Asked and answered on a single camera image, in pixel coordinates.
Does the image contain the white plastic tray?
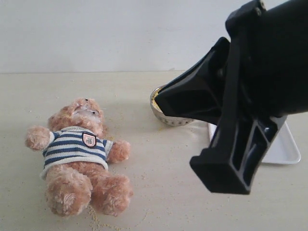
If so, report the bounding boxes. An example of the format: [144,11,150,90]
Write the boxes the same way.
[202,114,301,172]

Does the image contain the brown teddy bear striped sweater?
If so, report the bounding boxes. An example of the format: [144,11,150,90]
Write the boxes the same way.
[25,98,133,217]

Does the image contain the steel bowl of millet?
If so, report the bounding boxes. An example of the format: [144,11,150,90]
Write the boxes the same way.
[150,85,194,127]

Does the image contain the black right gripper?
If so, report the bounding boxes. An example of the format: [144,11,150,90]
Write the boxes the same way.
[218,0,308,128]

